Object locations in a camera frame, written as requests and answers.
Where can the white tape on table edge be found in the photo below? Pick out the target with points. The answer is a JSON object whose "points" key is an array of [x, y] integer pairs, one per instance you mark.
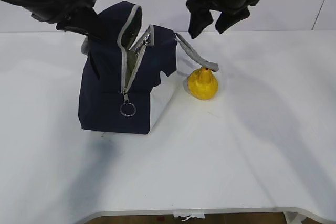
{"points": [[188, 215]]}

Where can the navy blue lunch bag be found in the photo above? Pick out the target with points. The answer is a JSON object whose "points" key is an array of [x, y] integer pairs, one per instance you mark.
{"points": [[129, 77]]}

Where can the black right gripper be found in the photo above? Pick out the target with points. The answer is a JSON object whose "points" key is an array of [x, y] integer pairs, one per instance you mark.
{"points": [[200, 16]]}

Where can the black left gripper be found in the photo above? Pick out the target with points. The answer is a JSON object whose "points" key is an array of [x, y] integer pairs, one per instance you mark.
{"points": [[107, 14]]}

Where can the yellow pear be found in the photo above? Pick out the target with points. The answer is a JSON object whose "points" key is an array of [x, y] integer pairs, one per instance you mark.
{"points": [[202, 84]]}

